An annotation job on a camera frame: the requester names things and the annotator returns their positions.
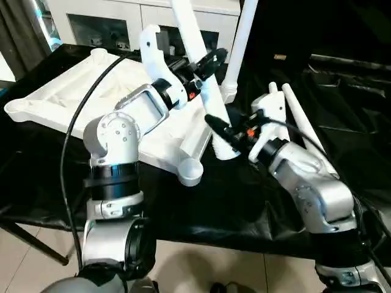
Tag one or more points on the white plastic table leg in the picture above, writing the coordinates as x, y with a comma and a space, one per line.
189, 30
302, 119
274, 90
241, 43

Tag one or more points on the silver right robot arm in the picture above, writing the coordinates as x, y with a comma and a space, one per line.
311, 189

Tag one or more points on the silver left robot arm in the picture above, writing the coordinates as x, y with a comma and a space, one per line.
122, 159

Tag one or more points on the small gold tag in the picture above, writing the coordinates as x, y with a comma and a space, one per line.
280, 57

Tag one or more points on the black mat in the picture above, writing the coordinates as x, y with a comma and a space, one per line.
214, 207

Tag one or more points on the white cabinet with glass doors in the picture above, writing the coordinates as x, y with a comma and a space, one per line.
122, 15

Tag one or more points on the white plastic table top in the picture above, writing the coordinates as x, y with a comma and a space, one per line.
73, 97

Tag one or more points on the black metal bar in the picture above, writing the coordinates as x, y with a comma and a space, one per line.
351, 61

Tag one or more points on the grey right robot foot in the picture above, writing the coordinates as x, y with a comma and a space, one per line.
231, 287

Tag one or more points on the grey robot foot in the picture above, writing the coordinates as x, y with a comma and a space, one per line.
231, 287
145, 287

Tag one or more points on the grey curtain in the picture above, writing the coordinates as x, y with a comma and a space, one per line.
27, 36

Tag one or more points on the grey left robot foot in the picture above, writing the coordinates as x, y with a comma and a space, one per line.
145, 287

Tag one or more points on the black metal stand leg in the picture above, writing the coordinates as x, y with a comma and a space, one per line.
33, 237

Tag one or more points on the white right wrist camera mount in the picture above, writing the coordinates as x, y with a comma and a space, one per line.
269, 119

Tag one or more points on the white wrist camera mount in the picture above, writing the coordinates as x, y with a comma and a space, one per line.
156, 61
269, 119

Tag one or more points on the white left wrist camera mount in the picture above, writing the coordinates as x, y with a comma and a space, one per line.
156, 61

